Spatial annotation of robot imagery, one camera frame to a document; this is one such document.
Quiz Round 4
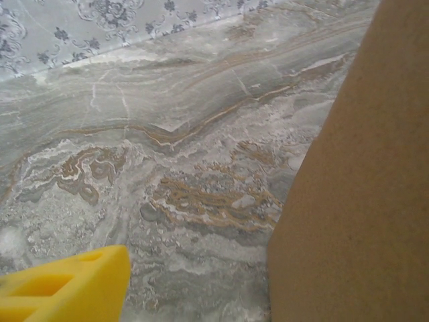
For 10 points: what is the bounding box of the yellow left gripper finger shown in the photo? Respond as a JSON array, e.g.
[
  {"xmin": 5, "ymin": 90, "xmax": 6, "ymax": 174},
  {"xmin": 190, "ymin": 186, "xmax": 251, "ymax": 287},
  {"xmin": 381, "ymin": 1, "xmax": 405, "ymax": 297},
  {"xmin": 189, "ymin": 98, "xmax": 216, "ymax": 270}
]
[{"xmin": 0, "ymin": 244, "xmax": 131, "ymax": 322}]

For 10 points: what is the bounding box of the brown cardboard box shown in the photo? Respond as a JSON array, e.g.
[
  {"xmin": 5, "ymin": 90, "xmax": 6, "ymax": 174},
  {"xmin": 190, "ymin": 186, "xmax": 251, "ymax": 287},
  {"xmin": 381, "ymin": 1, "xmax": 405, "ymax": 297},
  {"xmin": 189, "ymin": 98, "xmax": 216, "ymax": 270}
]
[{"xmin": 267, "ymin": 0, "xmax": 429, "ymax": 322}]

